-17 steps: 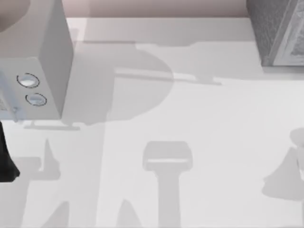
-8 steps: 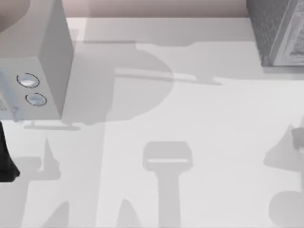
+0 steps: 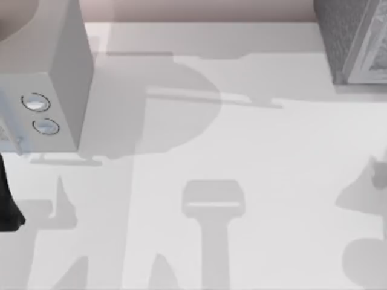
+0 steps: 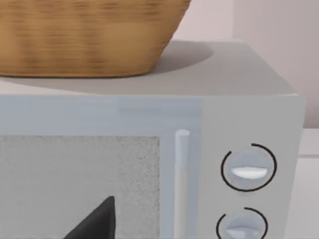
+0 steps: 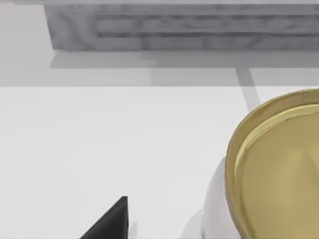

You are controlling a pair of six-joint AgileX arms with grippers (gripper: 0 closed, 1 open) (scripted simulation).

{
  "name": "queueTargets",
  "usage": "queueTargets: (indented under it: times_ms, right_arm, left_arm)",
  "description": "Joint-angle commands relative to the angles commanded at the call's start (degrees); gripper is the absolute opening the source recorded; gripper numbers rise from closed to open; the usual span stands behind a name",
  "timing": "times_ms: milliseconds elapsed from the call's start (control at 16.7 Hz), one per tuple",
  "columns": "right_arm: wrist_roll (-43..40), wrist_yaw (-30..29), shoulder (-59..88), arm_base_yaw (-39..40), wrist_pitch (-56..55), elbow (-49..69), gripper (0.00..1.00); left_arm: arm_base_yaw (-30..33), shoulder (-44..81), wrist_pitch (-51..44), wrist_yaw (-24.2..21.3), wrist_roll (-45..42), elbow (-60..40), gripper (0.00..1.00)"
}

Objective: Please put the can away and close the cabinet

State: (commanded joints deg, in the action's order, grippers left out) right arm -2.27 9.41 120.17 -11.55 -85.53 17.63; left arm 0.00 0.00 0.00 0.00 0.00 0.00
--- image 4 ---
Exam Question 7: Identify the pale microwave oven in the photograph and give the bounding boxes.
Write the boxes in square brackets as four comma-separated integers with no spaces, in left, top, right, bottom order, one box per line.
[0,39,307,239]

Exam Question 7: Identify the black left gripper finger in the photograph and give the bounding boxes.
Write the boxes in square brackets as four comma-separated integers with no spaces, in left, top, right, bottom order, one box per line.
[62,196,117,239]

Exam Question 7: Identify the woven wicker basket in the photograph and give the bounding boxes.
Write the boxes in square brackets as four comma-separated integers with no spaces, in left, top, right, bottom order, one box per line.
[0,0,192,78]

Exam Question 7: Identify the pale microwave door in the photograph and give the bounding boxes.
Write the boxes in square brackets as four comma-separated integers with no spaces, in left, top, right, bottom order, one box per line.
[0,96,203,239]

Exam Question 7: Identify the pale microwave door handle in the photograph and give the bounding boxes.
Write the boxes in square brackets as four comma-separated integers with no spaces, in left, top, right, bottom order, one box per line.
[174,129,190,239]

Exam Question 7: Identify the pale round microwave knob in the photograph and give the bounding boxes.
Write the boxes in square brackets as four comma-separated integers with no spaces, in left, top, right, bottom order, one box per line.
[215,207,269,239]
[220,143,278,193]

